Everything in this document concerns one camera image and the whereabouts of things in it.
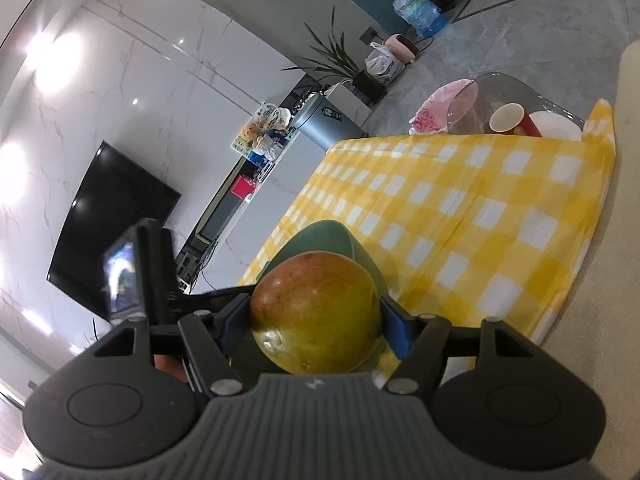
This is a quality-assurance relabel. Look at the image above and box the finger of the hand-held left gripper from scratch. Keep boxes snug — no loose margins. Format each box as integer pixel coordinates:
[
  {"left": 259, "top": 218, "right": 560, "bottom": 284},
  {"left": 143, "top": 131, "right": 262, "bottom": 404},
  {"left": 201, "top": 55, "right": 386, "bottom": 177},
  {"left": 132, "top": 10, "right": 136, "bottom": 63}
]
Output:
[{"left": 172, "top": 285, "right": 256, "bottom": 312}]

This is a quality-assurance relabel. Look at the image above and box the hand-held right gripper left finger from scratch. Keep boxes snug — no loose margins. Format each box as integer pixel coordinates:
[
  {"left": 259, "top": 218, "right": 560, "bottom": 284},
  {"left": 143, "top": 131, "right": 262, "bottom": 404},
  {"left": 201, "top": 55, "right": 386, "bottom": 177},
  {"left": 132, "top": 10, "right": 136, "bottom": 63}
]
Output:
[{"left": 92, "top": 294, "right": 253, "bottom": 397}]

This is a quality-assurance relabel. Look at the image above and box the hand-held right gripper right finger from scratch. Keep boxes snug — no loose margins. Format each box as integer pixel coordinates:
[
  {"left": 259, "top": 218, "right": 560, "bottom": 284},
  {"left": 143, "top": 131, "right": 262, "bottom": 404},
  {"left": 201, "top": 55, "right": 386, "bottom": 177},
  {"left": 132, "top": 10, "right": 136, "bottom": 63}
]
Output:
[{"left": 379, "top": 296, "right": 543, "bottom": 395}]

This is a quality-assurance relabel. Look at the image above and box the yellow-red mango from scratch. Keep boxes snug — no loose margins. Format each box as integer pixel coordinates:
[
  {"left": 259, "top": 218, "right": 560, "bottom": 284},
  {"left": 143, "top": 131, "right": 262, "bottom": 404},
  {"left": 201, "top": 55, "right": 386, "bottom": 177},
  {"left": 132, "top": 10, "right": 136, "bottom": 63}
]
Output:
[{"left": 248, "top": 252, "right": 385, "bottom": 376}]

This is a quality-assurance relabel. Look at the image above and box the green bowl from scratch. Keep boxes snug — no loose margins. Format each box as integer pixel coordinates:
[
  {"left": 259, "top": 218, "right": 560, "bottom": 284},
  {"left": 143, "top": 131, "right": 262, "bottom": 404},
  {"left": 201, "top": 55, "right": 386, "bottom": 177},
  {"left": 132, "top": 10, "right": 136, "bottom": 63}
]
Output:
[{"left": 229, "top": 220, "right": 391, "bottom": 387}]

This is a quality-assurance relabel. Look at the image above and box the black flat television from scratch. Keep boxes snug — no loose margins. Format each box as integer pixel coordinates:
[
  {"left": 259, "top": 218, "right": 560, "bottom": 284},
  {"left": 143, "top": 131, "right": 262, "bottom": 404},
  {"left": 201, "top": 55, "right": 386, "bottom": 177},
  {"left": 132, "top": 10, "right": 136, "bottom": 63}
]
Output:
[{"left": 46, "top": 141, "right": 182, "bottom": 307}]

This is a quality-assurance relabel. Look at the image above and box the red box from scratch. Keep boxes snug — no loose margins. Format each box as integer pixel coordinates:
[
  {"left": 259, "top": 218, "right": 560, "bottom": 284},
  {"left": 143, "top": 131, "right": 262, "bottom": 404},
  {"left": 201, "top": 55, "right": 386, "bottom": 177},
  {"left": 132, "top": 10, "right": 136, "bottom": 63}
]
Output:
[{"left": 231, "top": 175, "right": 257, "bottom": 202}]

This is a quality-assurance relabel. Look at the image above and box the yellow checked tablecloth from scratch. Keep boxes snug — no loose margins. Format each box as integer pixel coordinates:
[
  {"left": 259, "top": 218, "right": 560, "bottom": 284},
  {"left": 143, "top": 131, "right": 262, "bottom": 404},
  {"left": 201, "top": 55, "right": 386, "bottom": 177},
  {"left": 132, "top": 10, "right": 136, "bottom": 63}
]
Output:
[{"left": 235, "top": 97, "right": 616, "bottom": 391}]

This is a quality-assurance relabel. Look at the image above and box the white marble television console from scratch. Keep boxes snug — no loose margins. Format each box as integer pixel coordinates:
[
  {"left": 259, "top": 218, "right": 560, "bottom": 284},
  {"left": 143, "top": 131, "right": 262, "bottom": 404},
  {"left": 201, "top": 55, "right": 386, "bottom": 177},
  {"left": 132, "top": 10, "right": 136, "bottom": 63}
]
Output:
[{"left": 175, "top": 132, "right": 332, "bottom": 295}]

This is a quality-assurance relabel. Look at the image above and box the colourful picture board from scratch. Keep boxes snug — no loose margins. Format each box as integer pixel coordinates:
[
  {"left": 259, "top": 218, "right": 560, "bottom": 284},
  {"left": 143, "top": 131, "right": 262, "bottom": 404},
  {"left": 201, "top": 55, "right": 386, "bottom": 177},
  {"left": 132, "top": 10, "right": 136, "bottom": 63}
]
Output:
[{"left": 230, "top": 102, "right": 283, "bottom": 156}]

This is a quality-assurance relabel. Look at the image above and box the grey trash can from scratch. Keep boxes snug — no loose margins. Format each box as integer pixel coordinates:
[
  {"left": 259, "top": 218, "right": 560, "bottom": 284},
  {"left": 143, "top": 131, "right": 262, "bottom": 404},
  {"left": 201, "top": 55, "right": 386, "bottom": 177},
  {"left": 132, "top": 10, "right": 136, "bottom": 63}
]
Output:
[{"left": 290, "top": 94, "right": 368, "bottom": 149}]

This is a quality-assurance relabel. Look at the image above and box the pink plastic bag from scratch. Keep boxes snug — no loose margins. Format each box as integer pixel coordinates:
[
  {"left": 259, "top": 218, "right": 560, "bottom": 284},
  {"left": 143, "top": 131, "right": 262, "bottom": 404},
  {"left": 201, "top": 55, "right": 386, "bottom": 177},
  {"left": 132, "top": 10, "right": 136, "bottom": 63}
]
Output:
[{"left": 409, "top": 79, "right": 478, "bottom": 136}]

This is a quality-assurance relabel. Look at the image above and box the white box appliance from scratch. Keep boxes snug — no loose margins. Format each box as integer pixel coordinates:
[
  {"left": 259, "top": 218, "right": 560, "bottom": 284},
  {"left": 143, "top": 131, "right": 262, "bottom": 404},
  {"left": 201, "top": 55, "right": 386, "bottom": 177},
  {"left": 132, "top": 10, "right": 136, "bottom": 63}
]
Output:
[{"left": 325, "top": 82, "right": 374, "bottom": 137}]

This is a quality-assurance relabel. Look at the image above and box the beige sofa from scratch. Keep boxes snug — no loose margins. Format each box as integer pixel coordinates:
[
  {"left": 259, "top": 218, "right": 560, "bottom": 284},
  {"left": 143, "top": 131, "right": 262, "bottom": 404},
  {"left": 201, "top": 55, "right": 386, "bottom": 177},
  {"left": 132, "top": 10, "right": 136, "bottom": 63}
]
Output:
[{"left": 537, "top": 40, "right": 640, "bottom": 480}]

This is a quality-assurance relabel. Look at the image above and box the red paper cup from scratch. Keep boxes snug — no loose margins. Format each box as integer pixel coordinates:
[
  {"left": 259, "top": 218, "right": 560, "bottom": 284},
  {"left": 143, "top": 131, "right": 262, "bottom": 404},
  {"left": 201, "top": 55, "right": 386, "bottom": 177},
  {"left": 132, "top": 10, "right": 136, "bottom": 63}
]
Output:
[{"left": 489, "top": 102, "right": 543, "bottom": 138}]

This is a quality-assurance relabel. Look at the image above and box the spiky potted plant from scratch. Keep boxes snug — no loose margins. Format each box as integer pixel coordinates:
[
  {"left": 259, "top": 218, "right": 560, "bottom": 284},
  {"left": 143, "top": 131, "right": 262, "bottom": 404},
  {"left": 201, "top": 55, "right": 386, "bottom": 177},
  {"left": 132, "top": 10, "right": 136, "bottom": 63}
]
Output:
[{"left": 281, "top": 7, "right": 388, "bottom": 106}]

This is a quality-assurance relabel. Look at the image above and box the white plate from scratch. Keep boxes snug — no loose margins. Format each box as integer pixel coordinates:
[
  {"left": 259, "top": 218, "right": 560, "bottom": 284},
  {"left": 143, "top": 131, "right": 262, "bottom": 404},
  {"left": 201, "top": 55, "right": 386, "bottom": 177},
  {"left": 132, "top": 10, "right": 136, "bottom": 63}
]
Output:
[{"left": 527, "top": 110, "right": 583, "bottom": 142}]

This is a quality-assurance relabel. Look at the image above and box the white plastic bag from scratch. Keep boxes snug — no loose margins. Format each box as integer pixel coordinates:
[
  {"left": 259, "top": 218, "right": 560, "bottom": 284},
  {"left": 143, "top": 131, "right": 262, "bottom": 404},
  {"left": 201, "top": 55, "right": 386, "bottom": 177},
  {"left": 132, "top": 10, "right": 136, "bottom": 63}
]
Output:
[{"left": 365, "top": 42, "right": 406, "bottom": 86}]

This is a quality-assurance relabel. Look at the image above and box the pink stool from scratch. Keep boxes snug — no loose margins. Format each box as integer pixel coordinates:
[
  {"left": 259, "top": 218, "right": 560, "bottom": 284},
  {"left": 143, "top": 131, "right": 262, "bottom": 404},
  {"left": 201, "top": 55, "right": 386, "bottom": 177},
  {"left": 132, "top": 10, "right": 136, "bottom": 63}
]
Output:
[{"left": 382, "top": 33, "right": 420, "bottom": 63}]

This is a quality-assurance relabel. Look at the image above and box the blue water jug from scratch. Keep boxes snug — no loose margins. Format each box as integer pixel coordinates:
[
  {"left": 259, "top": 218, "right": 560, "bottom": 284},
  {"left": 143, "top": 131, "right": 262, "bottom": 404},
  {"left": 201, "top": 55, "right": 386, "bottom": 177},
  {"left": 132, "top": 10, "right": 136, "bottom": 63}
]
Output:
[{"left": 380, "top": 0, "right": 447, "bottom": 38}]

